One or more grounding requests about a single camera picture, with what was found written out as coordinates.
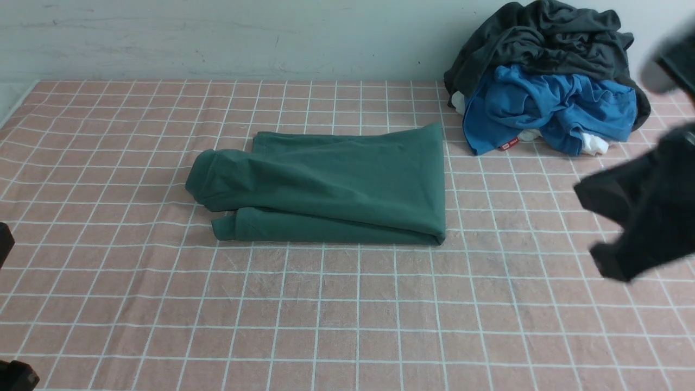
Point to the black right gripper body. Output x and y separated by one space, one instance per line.
660 230

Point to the dark grey crumpled garment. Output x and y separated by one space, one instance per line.
548 37

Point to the blue crumpled garment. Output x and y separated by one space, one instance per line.
509 100

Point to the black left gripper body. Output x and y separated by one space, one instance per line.
18 376

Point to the pink checkered tablecloth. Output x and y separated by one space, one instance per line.
117 283

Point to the green long-sleeve top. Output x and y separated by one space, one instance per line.
387 188

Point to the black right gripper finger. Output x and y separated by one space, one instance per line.
612 192
613 263

